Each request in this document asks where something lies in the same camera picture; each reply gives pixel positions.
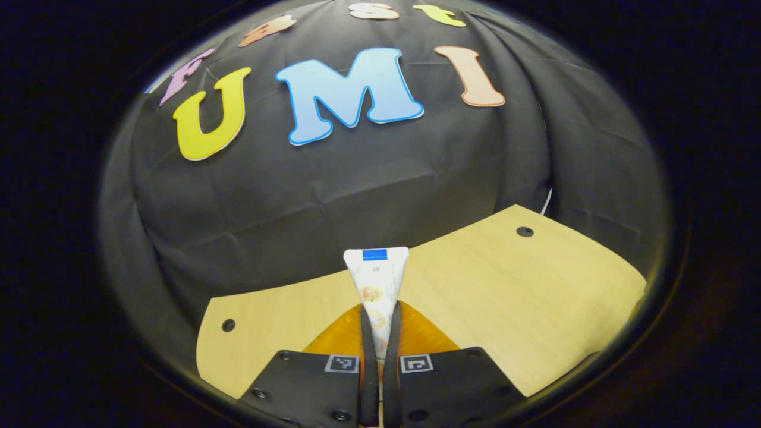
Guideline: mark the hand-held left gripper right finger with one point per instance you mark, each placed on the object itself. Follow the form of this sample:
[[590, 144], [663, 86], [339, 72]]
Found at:
[[392, 374]]

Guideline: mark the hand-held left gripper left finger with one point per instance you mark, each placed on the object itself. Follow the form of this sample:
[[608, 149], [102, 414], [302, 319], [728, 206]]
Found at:
[[368, 368]]

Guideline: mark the light wooden desktop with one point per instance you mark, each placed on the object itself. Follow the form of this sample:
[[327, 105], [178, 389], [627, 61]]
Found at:
[[511, 297]]

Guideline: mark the white toothpaste tube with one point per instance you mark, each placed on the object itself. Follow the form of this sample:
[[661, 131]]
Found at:
[[376, 279]]

